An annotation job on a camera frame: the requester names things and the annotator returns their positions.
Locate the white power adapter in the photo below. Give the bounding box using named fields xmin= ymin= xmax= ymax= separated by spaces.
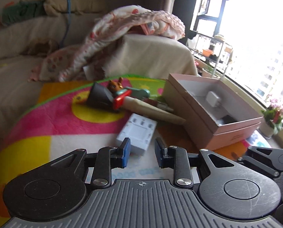
xmin=206 ymin=91 xmax=221 ymax=107

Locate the black funnel-shaped nozzle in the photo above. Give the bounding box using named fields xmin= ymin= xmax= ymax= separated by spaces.
xmin=86 ymin=82 xmax=120 ymax=113

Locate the beige sofa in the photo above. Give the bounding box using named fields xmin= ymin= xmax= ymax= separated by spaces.
xmin=0 ymin=0 xmax=199 ymax=152

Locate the small black item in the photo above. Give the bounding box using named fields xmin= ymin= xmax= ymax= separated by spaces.
xmin=216 ymin=114 xmax=237 ymax=126

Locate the blue cord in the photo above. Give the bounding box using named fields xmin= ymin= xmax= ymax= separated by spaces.
xmin=59 ymin=0 xmax=72 ymax=45

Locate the teal toy piece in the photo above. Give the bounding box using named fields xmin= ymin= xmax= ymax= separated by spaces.
xmin=123 ymin=87 xmax=150 ymax=98

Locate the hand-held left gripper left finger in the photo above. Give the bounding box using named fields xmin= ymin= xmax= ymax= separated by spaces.
xmin=43 ymin=138 xmax=132 ymax=188

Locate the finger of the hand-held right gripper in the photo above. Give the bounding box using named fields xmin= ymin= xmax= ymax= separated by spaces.
xmin=237 ymin=156 xmax=276 ymax=177
xmin=247 ymin=146 xmax=278 ymax=169

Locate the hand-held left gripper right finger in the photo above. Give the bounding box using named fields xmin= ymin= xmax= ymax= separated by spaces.
xmin=154 ymin=137 xmax=242 ymax=188

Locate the beige pillow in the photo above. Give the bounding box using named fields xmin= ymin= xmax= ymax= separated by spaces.
xmin=43 ymin=0 xmax=111 ymax=17

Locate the orange squirrel toy figure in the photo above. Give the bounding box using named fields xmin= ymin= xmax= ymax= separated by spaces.
xmin=108 ymin=77 xmax=126 ymax=93

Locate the metal rack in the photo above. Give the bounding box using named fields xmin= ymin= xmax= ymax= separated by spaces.
xmin=189 ymin=14 xmax=233 ymax=76

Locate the pink cardboard box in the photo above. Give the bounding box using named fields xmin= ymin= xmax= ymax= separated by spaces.
xmin=163 ymin=73 xmax=264 ymax=151

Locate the green plush toy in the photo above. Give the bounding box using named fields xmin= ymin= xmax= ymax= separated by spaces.
xmin=0 ymin=0 xmax=47 ymax=28

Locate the potted green plant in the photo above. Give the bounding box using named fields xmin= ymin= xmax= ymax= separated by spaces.
xmin=202 ymin=65 xmax=221 ymax=79

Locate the pink printed blanket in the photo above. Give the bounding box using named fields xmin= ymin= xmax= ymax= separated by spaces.
xmin=30 ymin=5 xmax=186 ymax=82

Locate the potted pink flower plant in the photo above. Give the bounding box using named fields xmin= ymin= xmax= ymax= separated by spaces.
xmin=260 ymin=95 xmax=283 ymax=138

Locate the red plastic item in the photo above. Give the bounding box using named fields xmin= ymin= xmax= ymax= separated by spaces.
xmin=112 ymin=92 xmax=133 ymax=110

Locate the colourful play mat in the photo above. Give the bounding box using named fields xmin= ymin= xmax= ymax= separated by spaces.
xmin=0 ymin=75 xmax=272 ymax=219

